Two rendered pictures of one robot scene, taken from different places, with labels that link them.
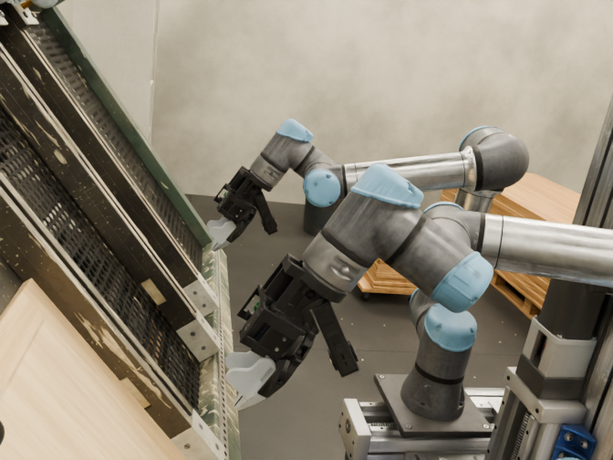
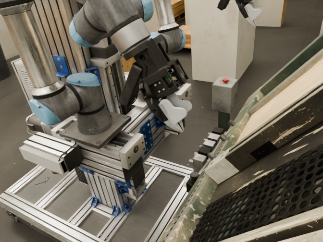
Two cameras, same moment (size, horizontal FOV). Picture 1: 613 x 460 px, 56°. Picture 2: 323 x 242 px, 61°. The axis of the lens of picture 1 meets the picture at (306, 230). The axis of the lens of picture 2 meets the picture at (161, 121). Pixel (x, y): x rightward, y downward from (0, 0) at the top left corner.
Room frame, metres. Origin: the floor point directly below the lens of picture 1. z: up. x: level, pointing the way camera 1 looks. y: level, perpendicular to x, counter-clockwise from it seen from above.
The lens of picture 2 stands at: (1.67, 0.55, 1.67)
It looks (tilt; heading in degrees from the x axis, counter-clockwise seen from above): 34 degrees down; 227
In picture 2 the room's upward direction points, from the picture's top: 7 degrees counter-clockwise
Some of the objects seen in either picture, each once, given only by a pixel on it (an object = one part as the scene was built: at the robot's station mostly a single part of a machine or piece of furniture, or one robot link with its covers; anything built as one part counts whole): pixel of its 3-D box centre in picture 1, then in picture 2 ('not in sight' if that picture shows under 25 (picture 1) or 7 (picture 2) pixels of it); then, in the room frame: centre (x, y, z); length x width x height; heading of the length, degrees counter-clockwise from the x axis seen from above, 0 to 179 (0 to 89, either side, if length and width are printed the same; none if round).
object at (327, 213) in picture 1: (327, 200); not in sight; (5.47, -0.16, 0.33); 0.54 x 0.54 x 0.65
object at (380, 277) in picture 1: (384, 266); not in sight; (4.25, -0.65, 0.20); 0.61 x 0.51 x 0.40; 13
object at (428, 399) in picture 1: (435, 382); (93, 114); (1.20, -0.36, 1.09); 0.15 x 0.15 x 0.10
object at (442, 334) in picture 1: (446, 338); (84, 90); (1.21, -0.36, 1.20); 0.13 x 0.12 x 0.14; 2
